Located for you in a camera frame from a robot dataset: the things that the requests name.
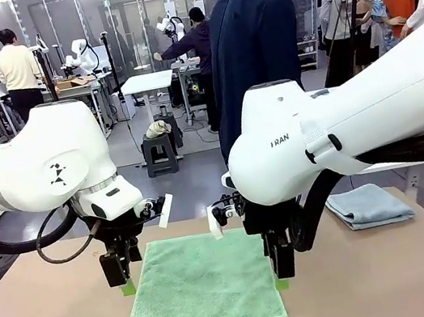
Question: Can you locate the person in white blouse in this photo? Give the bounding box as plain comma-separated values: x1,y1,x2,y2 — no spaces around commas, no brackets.
363,0,405,57

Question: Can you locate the grey plastic stool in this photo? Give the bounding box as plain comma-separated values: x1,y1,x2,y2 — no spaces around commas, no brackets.
140,129,182,180
152,108,186,152

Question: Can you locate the light blue towel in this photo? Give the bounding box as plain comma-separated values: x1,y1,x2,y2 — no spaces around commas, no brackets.
322,175,418,236

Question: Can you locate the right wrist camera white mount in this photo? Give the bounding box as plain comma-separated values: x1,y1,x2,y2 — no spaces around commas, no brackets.
204,192,247,242

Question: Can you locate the person in dark hoodie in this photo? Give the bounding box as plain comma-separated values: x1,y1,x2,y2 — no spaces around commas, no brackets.
146,4,229,142

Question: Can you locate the mannequin in grey shirt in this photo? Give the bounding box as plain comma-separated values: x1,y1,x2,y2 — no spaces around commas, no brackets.
314,0,391,79

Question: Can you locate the man in cream sweater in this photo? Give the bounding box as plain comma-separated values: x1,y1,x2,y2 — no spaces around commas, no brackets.
0,23,53,129

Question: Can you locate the green towel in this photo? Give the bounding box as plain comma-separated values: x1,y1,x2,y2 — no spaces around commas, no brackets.
92,219,289,317

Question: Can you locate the person in navy jacket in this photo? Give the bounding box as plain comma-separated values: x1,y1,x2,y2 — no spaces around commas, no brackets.
194,0,333,168

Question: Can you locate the black tripod pole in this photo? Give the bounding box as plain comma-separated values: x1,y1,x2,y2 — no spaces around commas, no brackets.
30,41,63,106
98,29,125,100
346,0,370,38

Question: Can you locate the brown cardboard box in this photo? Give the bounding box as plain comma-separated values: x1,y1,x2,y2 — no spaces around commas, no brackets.
55,73,96,92

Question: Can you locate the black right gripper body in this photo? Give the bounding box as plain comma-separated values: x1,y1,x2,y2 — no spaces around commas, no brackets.
239,191,306,250

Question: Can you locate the wooden shoe rack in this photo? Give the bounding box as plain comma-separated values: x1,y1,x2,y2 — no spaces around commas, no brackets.
295,36,324,73

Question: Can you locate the right arm black sleeved cable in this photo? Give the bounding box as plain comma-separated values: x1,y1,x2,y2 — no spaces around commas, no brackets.
276,127,424,255

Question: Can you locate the thin brown cable loop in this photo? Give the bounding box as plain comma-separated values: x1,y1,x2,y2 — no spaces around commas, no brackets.
30,201,109,268

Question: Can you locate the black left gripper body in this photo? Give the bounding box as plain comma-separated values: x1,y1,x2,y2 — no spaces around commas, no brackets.
98,219,143,257

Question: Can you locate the beige cloth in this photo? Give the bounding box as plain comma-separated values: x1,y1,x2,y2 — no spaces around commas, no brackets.
142,117,174,141

